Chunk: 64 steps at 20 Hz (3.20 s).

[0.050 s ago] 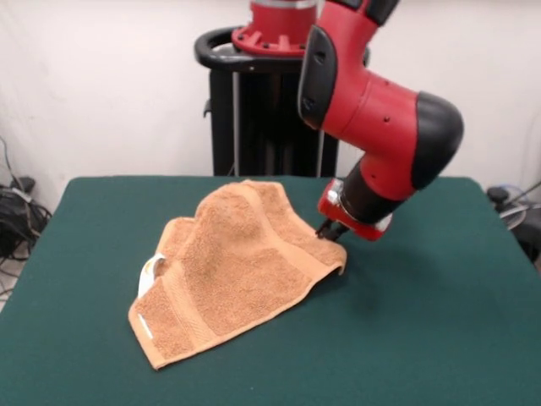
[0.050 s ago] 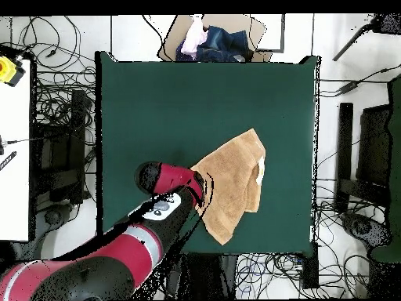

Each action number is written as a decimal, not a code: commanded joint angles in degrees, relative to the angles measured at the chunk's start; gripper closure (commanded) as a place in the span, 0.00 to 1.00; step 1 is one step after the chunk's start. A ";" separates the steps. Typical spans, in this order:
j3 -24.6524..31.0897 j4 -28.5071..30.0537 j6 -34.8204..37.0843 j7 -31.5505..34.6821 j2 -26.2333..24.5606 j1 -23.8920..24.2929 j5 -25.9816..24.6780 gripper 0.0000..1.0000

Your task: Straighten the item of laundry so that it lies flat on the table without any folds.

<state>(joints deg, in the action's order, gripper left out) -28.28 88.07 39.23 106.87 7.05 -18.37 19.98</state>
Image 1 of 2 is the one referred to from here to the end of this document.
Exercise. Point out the dark green table cloth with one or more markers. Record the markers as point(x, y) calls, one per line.
point(422, 317)

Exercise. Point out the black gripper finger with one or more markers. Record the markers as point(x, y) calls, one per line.
point(336, 234)
point(322, 230)

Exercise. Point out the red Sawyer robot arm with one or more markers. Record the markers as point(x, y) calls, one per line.
point(372, 114)

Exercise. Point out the tan terry towel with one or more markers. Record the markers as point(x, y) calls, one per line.
point(228, 275)

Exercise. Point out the black rounded floor base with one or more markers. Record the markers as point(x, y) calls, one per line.
point(531, 241)

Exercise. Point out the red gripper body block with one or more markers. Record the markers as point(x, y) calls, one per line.
point(351, 224)

